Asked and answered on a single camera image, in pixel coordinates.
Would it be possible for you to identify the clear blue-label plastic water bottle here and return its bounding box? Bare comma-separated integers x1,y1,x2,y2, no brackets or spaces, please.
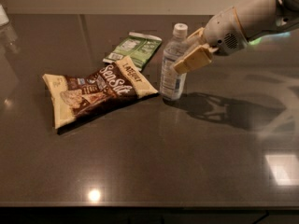
160,23,188,101

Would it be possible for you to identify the white object at table edge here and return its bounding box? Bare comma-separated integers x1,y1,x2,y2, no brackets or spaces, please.
0,4,9,26

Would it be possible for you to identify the brown sea salt chip bag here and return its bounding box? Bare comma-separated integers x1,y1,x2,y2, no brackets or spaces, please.
43,56,158,129

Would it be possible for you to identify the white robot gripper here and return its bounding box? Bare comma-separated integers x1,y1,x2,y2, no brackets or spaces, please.
174,7,248,75

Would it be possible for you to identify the green snack bag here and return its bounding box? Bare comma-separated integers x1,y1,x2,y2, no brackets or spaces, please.
103,32,162,71

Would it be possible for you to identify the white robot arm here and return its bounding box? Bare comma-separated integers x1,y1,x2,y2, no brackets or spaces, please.
174,0,299,74

